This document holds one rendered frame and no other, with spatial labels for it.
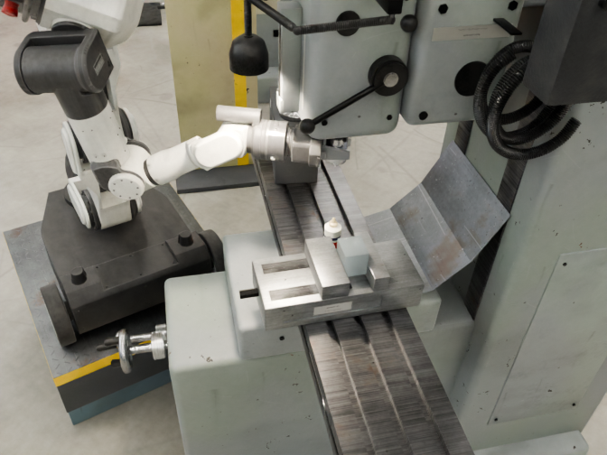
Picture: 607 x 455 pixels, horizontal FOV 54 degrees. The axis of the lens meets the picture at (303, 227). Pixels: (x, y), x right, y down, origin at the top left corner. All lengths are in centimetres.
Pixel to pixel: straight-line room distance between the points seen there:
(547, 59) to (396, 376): 65
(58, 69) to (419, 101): 68
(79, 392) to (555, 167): 155
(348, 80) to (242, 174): 223
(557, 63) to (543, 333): 88
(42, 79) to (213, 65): 187
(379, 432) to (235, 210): 211
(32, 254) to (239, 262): 109
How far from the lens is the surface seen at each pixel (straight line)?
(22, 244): 248
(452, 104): 119
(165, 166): 136
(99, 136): 132
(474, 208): 147
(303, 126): 109
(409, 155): 361
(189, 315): 158
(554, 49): 94
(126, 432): 231
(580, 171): 130
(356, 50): 109
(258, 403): 164
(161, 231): 213
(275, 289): 125
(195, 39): 300
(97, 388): 210
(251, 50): 109
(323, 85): 110
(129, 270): 197
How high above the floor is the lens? 193
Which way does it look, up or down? 40 degrees down
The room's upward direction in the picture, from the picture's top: 3 degrees clockwise
